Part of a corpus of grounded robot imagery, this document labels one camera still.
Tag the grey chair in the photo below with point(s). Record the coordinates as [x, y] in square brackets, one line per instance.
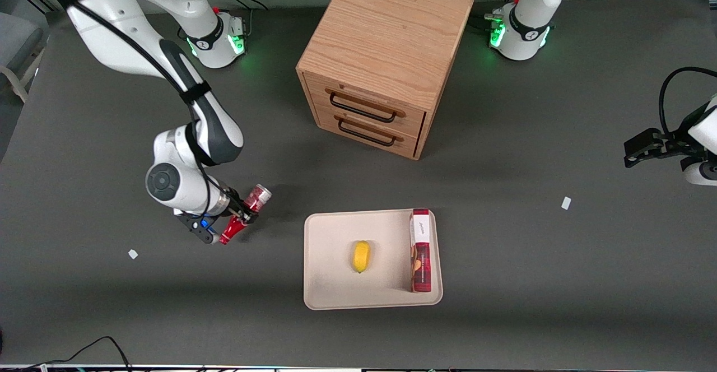
[17, 36]

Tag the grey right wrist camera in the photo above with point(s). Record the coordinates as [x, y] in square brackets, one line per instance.
[201, 227]

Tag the beige plastic tray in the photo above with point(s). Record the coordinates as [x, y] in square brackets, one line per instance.
[336, 282]

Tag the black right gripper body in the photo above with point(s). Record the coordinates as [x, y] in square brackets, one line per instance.
[237, 208]

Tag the wooden drawer front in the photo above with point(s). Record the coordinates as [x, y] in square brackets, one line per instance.
[411, 119]
[406, 145]

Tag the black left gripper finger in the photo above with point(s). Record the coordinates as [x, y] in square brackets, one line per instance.
[636, 161]
[644, 141]

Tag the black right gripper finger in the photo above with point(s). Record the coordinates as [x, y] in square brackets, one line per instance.
[250, 215]
[244, 198]

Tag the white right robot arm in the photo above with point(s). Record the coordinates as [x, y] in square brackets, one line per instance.
[112, 30]

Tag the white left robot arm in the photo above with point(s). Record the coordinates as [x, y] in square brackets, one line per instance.
[526, 24]

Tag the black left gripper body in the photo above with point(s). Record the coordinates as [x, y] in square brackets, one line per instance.
[667, 142]

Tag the yellow lemon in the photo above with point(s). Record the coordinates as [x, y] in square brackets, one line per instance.
[361, 256]

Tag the red soda can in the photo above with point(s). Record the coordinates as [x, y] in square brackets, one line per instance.
[259, 197]

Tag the red white snack box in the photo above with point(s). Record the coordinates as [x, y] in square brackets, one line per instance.
[420, 249]

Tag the wooden drawer cabinet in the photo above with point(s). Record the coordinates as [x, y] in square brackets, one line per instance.
[386, 30]

